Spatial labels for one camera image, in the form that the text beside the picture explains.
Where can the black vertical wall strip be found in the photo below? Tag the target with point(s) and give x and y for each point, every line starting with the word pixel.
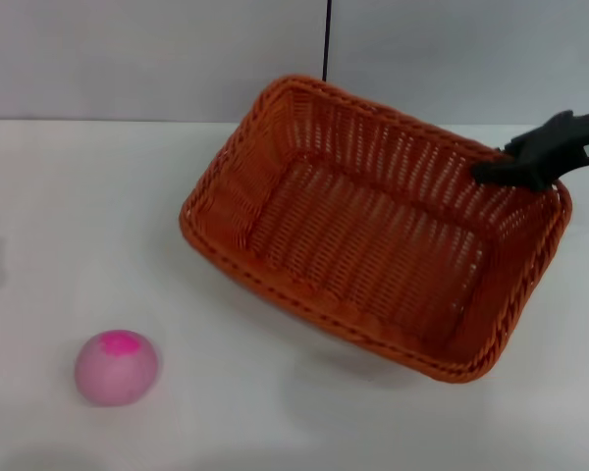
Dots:
pixel 327 39

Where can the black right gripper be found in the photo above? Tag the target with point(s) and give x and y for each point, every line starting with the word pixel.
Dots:
pixel 581 140

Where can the pink foam ball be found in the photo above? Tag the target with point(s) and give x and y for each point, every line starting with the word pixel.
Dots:
pixel 115 373

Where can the orange woven plastic basket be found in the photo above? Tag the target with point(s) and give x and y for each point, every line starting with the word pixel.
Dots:
pixel 353 245

